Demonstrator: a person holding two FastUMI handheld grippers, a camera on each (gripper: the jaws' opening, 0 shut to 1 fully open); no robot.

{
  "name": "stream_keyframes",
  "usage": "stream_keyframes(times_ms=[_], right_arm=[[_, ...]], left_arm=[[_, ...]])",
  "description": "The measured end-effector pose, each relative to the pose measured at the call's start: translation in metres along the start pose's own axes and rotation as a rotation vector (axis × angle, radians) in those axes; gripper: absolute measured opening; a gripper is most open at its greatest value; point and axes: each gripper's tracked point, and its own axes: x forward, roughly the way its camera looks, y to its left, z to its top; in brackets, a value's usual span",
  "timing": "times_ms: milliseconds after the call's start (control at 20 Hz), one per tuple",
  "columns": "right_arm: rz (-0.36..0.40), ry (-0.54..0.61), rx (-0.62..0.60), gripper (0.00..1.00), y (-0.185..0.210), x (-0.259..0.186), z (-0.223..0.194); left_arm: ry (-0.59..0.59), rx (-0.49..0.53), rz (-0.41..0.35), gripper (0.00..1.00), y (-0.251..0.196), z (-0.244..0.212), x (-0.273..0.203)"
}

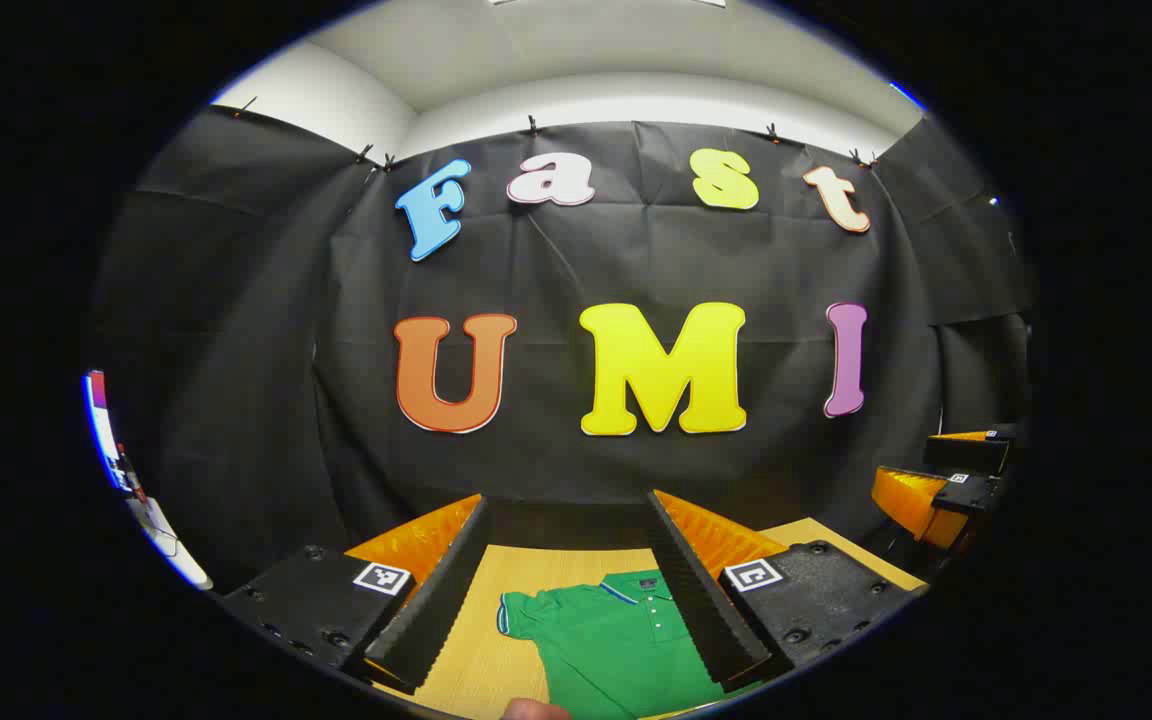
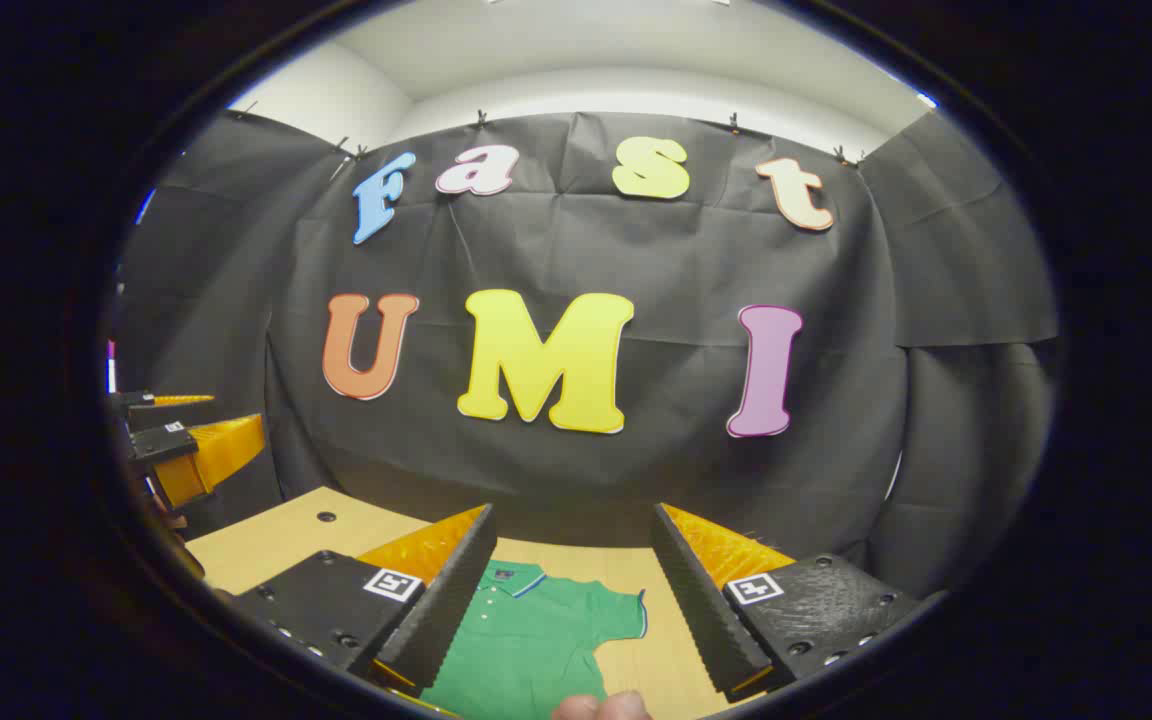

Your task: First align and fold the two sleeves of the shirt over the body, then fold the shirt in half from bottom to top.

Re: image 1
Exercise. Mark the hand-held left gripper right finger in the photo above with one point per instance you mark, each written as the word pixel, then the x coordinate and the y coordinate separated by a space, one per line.
pixel 701 600

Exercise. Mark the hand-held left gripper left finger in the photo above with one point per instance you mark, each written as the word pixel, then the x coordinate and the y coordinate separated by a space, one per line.
pixel 436 600

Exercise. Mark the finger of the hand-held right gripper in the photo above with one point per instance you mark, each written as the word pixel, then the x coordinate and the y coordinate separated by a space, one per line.
pixel 971 452
pixel 971 492

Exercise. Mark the green T-shirt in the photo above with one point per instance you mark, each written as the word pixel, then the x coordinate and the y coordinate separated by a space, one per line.
pixel 606 650

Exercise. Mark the black backdrop cloth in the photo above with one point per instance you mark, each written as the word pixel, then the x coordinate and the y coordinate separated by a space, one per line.
pixel 536 460

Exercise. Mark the white furniture piece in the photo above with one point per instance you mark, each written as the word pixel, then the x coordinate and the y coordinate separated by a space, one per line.
pixel 151 520

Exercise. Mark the row of black cloth clips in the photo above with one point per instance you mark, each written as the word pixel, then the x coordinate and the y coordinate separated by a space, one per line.
pixel 532 124

